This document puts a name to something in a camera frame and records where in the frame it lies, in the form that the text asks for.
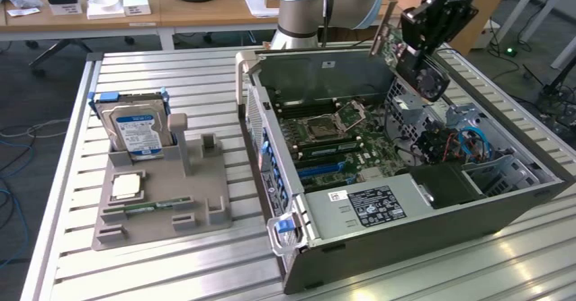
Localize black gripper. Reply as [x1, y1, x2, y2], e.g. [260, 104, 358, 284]
[398, 0, 492, 57]

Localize graphics card with black fan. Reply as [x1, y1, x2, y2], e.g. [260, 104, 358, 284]
[369, 0, 452, 103]

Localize white socket box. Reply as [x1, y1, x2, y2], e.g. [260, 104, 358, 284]
[477, 27, 496, 51]

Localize perforated metal cage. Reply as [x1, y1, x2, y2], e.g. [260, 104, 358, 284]
[384, 78, 456, 148]

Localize black stand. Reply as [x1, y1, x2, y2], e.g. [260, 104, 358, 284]
[524, 40, 576, 126]

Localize silver socket cover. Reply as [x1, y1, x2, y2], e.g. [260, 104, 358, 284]
[333, 99, 366, 134]

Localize stack of white papers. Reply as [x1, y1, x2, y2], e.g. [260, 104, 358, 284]
[242, 0, 281, 18]

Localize green motherboard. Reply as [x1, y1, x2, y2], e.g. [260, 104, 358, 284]
[266, 90, 422, 194]

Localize CPU socket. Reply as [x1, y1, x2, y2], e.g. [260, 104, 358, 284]
[302, 115, 344, 144]

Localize silver chipset heatsink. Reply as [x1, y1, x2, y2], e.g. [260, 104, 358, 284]
[358, 168, 384, 182]

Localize silver disk bay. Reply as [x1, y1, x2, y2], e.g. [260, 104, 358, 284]
[461, 152, 544, 199]

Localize blue expansion slot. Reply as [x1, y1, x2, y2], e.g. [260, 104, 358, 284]
[297, 163, 345, 180]

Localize wooden desk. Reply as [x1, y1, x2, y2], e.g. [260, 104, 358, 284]
[158, 0, 408, 51]
[0, 0, 162, 44]

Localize silver power supply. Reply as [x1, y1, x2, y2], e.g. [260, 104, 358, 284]
[297, 174, 436, 244]

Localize white cube box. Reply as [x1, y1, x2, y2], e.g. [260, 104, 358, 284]
[121, 0, 152, 17]

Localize open grey PC case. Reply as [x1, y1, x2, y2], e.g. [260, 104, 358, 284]
[233, 37, 576, 296]

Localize flat white box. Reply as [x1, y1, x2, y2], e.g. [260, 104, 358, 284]
[85, 3, 126, 20]

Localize hard disk in blue carrier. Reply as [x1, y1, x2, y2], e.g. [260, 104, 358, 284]
[84, 89, 176, 163]

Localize white tape roll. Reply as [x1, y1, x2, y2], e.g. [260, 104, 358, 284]
[88, 0, 120, 11]

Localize grey parts rack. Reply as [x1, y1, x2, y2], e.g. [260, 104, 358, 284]
[89, 113, 233, 253]

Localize black and white box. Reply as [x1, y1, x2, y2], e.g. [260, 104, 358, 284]
[44, 0, 84, 16]

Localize green RAM stick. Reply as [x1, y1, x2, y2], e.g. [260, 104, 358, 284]
[101, 198, 192, 216]

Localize silver CPU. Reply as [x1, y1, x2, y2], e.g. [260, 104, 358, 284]
[109, 175, 144, 200]

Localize black chair base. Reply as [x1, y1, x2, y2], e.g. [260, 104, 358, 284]
[26, 37, 93, 78]

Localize white card pink print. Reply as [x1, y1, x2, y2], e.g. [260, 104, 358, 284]
[5, 7, 41, 17]

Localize silver drive bracket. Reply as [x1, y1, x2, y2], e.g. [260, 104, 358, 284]
[444, 102, 492, 137]

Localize white desk frame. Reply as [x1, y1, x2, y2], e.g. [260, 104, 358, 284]
[489, 0, 576, 70]

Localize blue wire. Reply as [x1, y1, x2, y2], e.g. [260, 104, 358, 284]
[461, 124, 494, 163]

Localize blue floor cable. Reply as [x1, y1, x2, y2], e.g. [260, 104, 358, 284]
[0, 138, 37, 271]

